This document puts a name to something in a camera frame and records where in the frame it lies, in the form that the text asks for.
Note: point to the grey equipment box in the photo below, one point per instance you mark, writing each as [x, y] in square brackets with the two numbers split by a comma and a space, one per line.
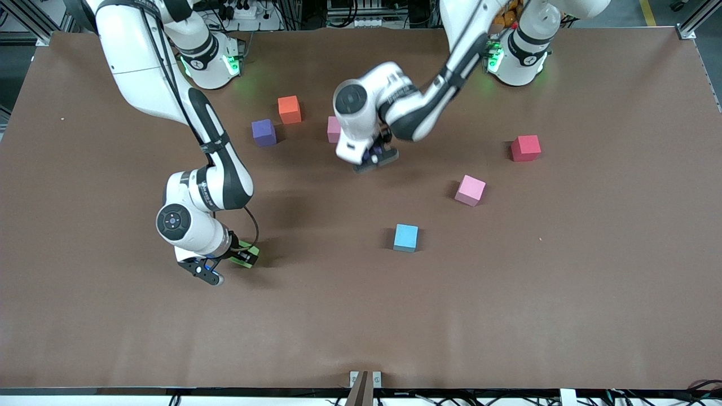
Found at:
[350, 11]

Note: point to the purple foam cube block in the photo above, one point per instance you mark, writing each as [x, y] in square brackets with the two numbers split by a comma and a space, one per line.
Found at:
[369, 153]
[263, 133]

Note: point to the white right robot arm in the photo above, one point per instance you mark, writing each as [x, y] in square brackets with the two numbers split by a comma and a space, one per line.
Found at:
[141, 56]

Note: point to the white power strip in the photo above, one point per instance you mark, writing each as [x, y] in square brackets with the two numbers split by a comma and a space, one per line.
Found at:
[248, 12]

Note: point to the green foam cube block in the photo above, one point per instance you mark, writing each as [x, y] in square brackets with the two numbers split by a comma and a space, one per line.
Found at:
[252, 250]

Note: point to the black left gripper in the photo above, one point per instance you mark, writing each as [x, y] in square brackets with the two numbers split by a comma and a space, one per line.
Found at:
[386, 150]

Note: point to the light blue foam cube block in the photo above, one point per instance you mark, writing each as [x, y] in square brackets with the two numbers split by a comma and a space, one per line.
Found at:
[405, 237]

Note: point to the large paper table cover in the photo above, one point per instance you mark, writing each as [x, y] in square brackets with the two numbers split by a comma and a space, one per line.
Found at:
[361, 316]

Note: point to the red foam cube block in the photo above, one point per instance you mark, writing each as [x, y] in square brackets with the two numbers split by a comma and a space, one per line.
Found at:
[525, 148]

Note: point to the small white edge bracket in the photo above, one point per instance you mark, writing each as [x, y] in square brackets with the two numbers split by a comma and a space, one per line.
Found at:
[567, 398]

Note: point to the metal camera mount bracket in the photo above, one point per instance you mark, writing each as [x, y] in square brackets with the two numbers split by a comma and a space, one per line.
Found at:
[364, 389]

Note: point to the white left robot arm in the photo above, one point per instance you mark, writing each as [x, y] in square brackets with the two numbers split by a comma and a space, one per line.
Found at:
[361, 101]

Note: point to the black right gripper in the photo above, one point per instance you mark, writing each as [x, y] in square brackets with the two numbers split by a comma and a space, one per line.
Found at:
[239, 253]

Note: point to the aluminium frame profile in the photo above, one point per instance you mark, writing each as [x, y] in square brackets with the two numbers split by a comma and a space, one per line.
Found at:
[34, 28]
[691, 22]

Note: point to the pink foam cube block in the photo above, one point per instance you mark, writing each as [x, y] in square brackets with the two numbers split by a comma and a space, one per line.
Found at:
[470, 190]
[333, 129]

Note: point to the orange snack bag pile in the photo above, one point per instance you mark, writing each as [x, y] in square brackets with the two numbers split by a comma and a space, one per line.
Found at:
[507, 16]

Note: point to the orange foam cube block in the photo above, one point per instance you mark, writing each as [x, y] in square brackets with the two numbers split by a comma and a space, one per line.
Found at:
[289, 110]

